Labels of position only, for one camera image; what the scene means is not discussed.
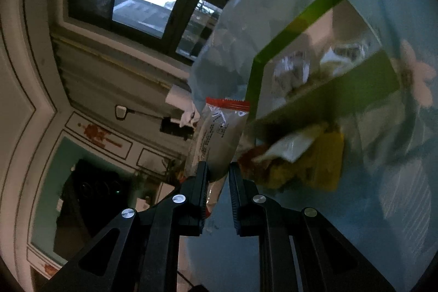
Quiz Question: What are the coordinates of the red wall decoration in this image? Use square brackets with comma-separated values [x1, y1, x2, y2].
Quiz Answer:
[84, 123, 123, 149]

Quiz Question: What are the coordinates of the black device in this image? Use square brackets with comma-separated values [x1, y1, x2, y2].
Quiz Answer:
[161, 117, 194, 141]

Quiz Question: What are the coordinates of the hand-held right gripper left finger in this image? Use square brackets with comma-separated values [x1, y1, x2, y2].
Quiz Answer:
[39, 161, 210, 292]

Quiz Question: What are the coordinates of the beige snack packet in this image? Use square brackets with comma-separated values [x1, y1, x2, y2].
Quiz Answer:
[320, 41, 373, 74]

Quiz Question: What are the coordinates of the white red-edged snack packet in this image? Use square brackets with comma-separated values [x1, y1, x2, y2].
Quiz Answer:
[184, 97, 251, 219]

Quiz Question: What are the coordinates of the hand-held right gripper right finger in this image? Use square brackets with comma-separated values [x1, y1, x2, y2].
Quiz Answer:
[229, 162, 395, 292]

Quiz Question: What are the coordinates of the yellow snack packet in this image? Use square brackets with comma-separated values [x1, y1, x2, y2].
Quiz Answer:
[267, 128, 344, 192]

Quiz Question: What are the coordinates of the green cardboard box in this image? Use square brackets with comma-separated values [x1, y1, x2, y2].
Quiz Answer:
[244, 0, 401, 128]

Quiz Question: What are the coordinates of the plain white snack packet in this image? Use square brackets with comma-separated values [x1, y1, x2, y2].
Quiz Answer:
[265, 124, 324, 163]

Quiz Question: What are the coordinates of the black appliance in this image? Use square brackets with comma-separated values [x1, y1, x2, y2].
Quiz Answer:
[62, 158, 132, 238]

